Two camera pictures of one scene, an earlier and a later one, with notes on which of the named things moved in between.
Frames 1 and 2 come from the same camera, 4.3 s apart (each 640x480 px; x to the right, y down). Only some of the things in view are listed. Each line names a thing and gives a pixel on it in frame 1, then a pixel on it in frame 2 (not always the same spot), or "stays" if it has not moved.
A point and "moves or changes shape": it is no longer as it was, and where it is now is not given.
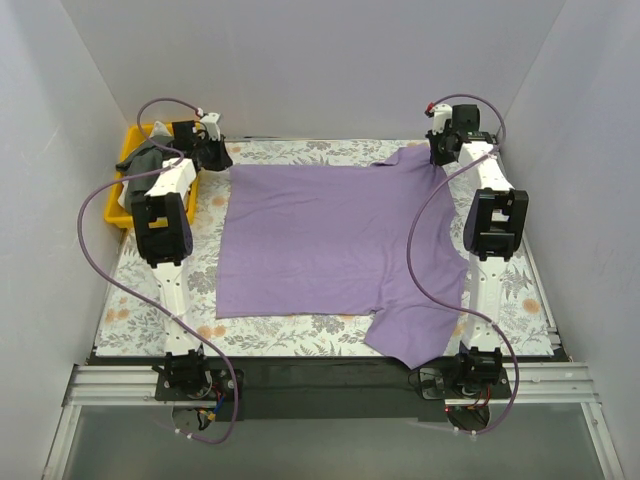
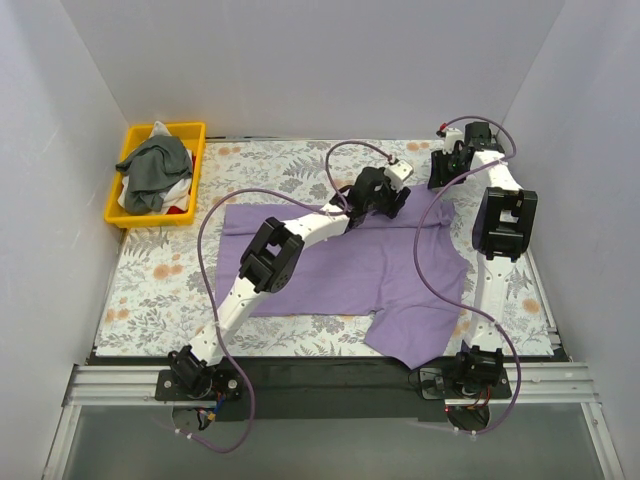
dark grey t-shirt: x=143 y=166 stays
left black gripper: x=215 y=156 → x=396 y=201
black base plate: x=330 y=388 stays
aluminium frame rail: x=99 y=385 stays
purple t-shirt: x=319 y=240 moves or changes shape
